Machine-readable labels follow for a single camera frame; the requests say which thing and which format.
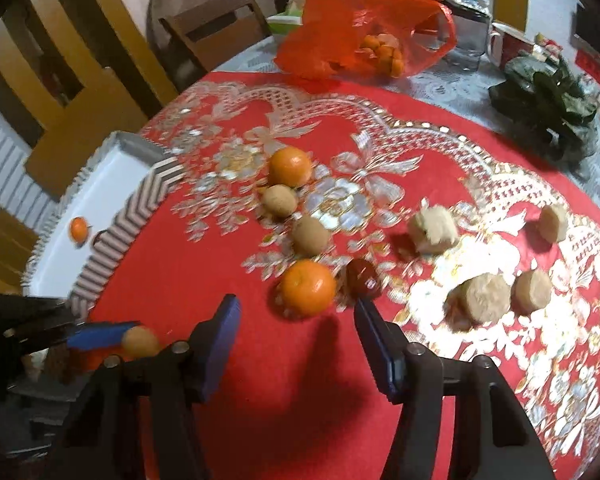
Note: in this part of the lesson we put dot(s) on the small banana piece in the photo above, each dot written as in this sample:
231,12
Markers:
531,292

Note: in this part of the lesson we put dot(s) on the yellow wooden chair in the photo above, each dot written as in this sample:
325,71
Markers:
71,73

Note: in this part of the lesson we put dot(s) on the orange mandarin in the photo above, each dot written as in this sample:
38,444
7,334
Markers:
307,288
79,230
289,166

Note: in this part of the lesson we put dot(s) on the red mug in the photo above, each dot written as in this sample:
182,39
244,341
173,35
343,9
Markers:
506,43

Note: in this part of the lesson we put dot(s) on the green tissue pack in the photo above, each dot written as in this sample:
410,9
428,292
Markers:
286,22

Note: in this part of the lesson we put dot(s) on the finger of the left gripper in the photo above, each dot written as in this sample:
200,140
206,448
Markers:
81,336
20,309

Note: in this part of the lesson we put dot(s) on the glass jar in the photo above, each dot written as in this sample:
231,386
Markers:
472,27

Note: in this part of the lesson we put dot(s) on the red embroidered table cloth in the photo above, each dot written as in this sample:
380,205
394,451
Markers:
478,249

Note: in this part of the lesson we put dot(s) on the dark red date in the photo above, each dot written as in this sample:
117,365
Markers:
362,279

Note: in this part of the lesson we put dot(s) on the green leafy vegetables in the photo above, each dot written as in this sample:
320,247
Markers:
548,107

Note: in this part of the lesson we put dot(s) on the round banana slice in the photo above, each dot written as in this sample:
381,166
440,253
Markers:
485,298

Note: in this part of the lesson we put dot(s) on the kiwi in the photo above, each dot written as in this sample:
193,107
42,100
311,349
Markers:
279,200
309,236
140,342

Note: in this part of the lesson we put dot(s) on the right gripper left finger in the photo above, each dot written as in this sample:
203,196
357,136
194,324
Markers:
101,437

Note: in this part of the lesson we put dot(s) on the large banana chunk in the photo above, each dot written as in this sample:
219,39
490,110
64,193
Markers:
433,230

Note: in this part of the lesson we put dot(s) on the striped white tray box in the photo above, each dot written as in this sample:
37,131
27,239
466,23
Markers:
117,191

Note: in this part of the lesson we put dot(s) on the red plastic bag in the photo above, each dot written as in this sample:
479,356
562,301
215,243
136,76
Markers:
366,38

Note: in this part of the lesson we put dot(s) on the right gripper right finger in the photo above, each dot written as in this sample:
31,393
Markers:
492,435

